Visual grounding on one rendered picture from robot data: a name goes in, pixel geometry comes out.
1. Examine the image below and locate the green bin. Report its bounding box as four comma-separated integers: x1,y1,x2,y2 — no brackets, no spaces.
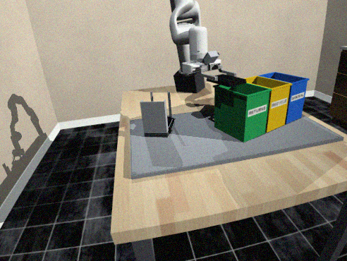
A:
213,83,272,142

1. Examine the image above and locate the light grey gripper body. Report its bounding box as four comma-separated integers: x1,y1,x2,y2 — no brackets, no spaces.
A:
182,59,221,75

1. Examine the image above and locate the blue open-top bin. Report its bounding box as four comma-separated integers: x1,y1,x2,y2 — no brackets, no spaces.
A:
258,72,310,124

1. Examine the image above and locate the yellow open-top bin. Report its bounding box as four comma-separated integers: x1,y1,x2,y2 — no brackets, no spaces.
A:
244,76,292,133

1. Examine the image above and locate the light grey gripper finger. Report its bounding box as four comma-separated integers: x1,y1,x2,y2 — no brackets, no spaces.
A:
209,63,237,77
199,65,218,82

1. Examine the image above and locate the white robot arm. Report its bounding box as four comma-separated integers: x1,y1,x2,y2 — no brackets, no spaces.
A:
169,0,219,75

